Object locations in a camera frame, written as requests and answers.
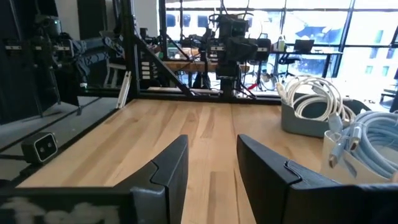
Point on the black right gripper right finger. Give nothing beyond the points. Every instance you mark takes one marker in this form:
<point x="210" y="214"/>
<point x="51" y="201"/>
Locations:
<point x="280" y="193"/>

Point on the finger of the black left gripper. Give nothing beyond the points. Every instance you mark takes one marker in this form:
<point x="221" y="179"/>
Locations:
<point x="263" y="49"/>
<point x="216" y="51"/>

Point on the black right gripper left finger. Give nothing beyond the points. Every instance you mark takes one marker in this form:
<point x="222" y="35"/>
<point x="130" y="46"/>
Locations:
<point x="161" y="186"/>

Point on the black background robot arm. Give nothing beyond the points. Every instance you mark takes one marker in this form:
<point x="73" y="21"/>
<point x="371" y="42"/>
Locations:
<point x="49" y="28"/>

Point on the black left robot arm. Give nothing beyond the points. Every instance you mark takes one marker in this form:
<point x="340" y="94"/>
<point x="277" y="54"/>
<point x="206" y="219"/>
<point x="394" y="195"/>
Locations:
<point x="228" y="77"/>

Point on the black office chair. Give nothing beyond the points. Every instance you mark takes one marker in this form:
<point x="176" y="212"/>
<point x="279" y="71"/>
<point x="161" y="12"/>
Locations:
<point x="287" y="62"/>

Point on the wooden background table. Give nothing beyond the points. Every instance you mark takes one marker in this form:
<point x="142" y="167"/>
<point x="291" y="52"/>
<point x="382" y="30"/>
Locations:
<point x="186" y="65"/>

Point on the open laptop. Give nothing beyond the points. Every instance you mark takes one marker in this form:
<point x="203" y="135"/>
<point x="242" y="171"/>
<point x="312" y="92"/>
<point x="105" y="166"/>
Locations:
<point x="303" y="46"/>

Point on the black background desk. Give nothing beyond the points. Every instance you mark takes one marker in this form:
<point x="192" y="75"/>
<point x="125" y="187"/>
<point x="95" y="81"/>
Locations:
<point x="323" y="53"/>

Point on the white plastic bin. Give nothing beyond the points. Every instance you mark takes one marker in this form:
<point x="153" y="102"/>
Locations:
<point x="339" y="171"/>

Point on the dark grey plastic bin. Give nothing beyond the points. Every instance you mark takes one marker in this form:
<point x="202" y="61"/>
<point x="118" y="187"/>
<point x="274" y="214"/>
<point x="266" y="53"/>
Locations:
<point x="298" y="124"/>

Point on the white flat bar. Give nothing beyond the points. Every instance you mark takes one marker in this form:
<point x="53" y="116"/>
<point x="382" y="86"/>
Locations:
<point x="124" y="88"/>

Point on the black table-level camera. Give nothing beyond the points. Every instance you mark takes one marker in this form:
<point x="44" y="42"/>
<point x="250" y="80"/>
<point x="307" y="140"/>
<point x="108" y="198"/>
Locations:
<point x="39" y="147"/>

